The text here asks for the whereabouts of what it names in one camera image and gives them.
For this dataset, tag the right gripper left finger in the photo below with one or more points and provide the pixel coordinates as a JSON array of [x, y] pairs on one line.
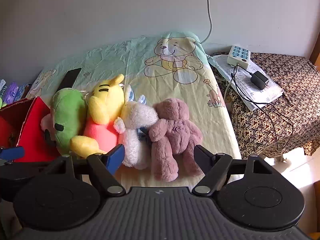
[[102, 169]]

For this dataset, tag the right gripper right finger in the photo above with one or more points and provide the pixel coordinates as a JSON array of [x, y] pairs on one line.
[[215, 168]]

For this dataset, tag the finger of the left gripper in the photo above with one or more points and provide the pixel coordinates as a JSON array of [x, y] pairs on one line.
[[11, 154]]

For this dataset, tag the mauve teddy bear plush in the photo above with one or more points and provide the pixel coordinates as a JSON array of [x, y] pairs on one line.
[[173, 134]]

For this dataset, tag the white bunny plush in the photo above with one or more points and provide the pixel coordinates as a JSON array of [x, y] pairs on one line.
[[132, 126]]

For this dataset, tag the yellow tiger plush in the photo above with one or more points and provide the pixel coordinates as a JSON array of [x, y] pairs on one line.
[[104, 106]]

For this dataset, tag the green mushroom plush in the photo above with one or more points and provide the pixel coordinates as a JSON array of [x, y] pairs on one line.
[[68, 114]]

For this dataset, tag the red cardboard box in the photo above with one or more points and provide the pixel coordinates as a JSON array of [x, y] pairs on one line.
[[21, 127]]

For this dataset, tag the pink round plush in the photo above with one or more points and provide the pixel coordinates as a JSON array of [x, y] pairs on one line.
[[48, 128]]

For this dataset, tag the purple tissue pack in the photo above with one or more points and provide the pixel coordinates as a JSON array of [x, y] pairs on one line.
[[10, 93]]

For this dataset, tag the brown patterned tablecloth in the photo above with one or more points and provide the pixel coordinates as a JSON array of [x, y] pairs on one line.
[[291, 121]]

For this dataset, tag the stack of papers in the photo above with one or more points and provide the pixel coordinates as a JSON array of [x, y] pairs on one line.
[[246, 87]]

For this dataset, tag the black smartphone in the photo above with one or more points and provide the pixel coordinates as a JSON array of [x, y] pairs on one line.
[[69, 79]]

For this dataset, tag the black power adapter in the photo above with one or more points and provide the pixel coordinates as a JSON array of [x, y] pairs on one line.
[[259, 80]]

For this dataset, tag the bear print bed sheet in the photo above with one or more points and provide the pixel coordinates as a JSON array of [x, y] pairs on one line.
[[173, 65]]

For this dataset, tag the white power strip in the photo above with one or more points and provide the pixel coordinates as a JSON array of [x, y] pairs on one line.
[[239, 56]]

